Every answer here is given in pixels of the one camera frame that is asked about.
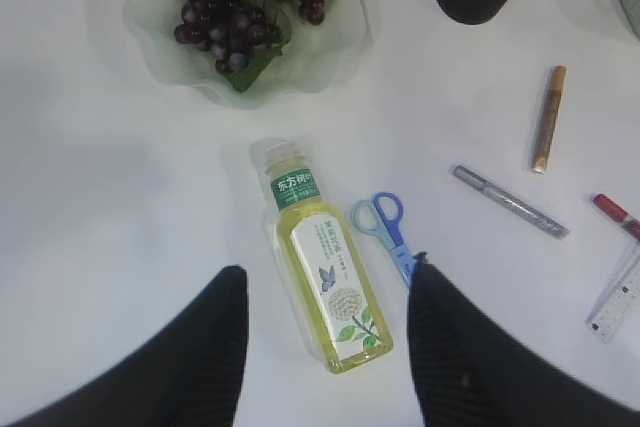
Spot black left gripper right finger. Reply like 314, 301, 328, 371
407, 253, 639, 426

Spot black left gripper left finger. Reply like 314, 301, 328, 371
17, 266, 249, 426

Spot yellow tea bottle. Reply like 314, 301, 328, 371
250, 137, 393, 374

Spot purple grape bunch with leaf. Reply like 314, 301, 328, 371
173, 0, 334, 93

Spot clear plastic ruler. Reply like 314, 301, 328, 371
585, 242, 639, 343

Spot silver glitter pen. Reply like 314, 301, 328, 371
452, 165, 569, 240

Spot red glitter pen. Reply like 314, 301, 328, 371
592, 193, 640, 241

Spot gold glitter pen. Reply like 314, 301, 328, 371
530, 66, 567, 174

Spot green wavy glass plate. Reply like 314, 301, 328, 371
125, 0, 367, 108

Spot blue safety scissors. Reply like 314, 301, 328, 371
349, 192, 416, 287

